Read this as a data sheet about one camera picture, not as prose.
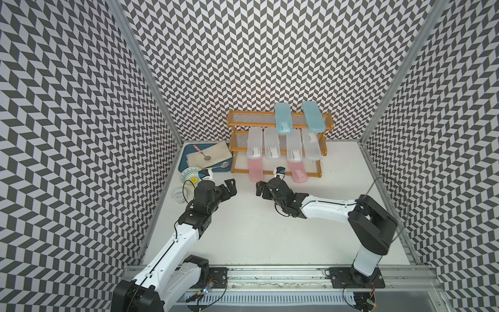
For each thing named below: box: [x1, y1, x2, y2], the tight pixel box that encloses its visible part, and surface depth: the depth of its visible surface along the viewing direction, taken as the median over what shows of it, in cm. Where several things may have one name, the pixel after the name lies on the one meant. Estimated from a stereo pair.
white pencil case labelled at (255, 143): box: [246, 126, 264, 160], surface depth 96 cm
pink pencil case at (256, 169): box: [248, 158, 264, 182], surface depth 107 cm
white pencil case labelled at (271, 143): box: [263, 126, 281, 159], surface depth 95 cm
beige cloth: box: [185, 140, 234, 169], surface depth 113 cm
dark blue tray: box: [178, 143, 234, 173], surface depth 107 cm
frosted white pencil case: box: [286, 128, 303, 164], surface depth 95 cm
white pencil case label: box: [302, 128, 322, 161], surface depth 98 cm
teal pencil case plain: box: [302, 100, 327, 134], surface depth 88 cm
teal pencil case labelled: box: [274, 102, 294, 135], surface depth 88 cm
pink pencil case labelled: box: [288, 161, 308, 184], surface depth 101 cm
